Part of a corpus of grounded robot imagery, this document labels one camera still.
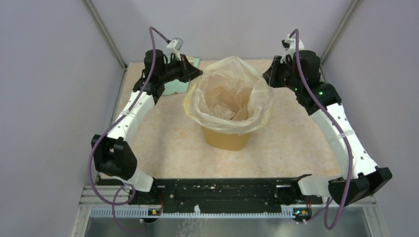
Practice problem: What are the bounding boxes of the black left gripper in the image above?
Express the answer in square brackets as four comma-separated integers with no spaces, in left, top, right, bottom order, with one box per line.
[159,53,203,83]

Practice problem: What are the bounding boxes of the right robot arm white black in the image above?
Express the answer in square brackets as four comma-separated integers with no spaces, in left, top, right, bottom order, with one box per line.
[262,50,393,206]

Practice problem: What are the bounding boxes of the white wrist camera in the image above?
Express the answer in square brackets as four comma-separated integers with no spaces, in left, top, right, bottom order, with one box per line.
[166,38,184,61]
[282,38,296,57]

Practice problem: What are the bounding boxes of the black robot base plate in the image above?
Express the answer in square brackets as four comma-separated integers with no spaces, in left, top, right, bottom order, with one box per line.
[129,178,323,214]

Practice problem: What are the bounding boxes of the right aluminium frame post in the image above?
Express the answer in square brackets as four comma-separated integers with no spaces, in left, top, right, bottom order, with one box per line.
[320,0,363,65]

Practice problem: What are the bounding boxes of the orange plastic trash bin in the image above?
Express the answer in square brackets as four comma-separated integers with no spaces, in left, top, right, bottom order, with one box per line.
[202,127,251,151]

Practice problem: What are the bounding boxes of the left aluminium frame post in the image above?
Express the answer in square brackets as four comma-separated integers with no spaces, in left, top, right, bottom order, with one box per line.
[82,0,127,71]

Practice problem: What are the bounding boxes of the aluminium frame post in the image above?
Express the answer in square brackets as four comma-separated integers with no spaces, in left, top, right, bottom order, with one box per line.
[320,0,363,65]
[82,0,127,71]

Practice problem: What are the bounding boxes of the grey slotted cable duct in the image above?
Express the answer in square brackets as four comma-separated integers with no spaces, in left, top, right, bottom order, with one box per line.
[90,206,295,219]

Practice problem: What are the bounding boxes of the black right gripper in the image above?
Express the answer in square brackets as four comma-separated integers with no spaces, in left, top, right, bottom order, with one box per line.
[262,56,301,93]

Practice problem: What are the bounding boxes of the green patterned cloth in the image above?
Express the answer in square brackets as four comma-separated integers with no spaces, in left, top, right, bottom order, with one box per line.
[162,56,200,96]

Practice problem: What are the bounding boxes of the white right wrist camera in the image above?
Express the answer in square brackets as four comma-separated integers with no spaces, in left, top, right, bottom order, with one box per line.
[282,38,296,57]

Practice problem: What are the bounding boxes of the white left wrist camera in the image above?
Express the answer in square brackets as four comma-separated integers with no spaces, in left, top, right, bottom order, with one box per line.
[166,38,184,61]

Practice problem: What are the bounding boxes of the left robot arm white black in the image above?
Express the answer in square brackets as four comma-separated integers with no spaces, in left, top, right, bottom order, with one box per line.
[91,49,203,204]

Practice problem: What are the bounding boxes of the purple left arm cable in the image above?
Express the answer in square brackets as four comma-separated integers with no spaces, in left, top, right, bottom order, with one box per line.
[87,27,171,234]

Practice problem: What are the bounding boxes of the translucent yellowish trash bag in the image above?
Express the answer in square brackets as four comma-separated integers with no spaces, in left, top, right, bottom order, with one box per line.
[183,56,274,135]

